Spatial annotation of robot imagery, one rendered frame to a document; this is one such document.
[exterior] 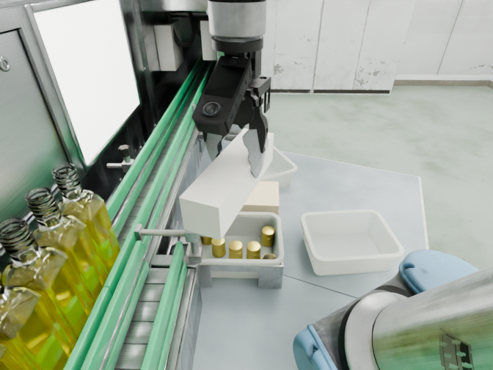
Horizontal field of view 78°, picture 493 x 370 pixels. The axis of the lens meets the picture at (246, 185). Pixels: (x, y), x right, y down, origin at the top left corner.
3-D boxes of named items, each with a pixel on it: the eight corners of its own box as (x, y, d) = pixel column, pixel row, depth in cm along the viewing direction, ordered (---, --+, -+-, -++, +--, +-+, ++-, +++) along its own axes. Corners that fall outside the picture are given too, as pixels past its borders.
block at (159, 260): (160, 273, 68) (155, 251, 64) (202, 274, 68) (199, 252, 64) (155, 286, 65) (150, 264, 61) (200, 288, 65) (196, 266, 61)
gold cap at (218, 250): (226, 247, 80) (225, 236, 78) (225, 258, 77) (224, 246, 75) (213, 247, 81) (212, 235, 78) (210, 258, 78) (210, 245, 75)
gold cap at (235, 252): (243, 252, 79) (243, 239, 77) (242, 262, 76) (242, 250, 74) (229, 251, 79) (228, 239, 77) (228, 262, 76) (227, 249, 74)
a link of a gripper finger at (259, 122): (274, 148, 48) (260, 92, 44) (271, 153, 46) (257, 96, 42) (247, 150, 50) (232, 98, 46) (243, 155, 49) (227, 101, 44)
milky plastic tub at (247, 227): (199, 233, 87) (196, 210, 82) (278, 235, 86) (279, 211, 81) (188, 285, 73) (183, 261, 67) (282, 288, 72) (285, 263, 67)
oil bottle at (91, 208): (102, 273, 60) (64, 184, 48) (130, 274, 60) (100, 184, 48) (89, 299, 55) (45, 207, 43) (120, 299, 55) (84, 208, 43)
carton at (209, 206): (272, 160, 62) (274, 133, 59) (221, 240, 44) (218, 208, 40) (244, 154, 64) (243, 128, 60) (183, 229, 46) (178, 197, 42)
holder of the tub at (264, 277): (180, 235, 87) (176, 214, 82) (277, 237, 86) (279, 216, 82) (166, 286, 73) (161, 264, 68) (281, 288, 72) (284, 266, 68)
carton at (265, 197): (228, 198, 101) (227, 179, 96) (276, 200, 100) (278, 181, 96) (223, 223, 91) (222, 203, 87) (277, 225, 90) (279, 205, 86)
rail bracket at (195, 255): (145, 251, 64) (133, 205, 57) (226, 252, 64) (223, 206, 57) (141, 263, 62) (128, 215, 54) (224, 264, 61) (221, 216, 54)
